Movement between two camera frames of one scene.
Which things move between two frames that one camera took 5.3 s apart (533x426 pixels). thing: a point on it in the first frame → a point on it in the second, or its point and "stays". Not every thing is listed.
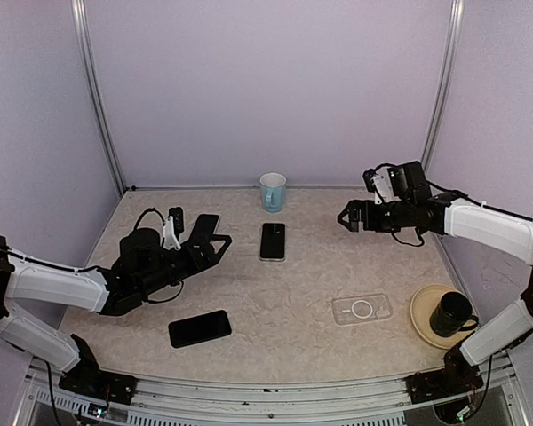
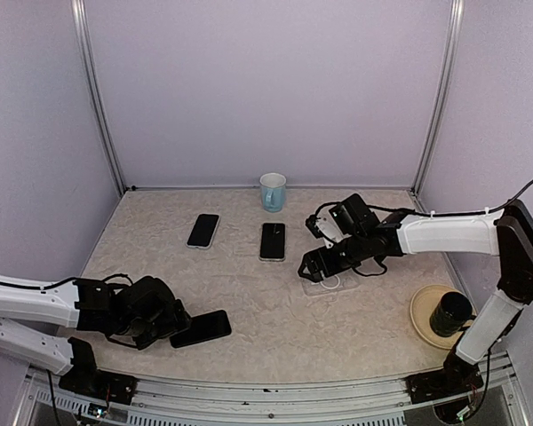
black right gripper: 370,223 → 311,256
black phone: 204,228 stays
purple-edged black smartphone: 204,227 stays
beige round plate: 423,303 stays
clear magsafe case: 360,309 → 333,283
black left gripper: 209,258 → 170,326
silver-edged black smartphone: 273,240 stays
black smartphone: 199,328 stays
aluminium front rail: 385,401 stays
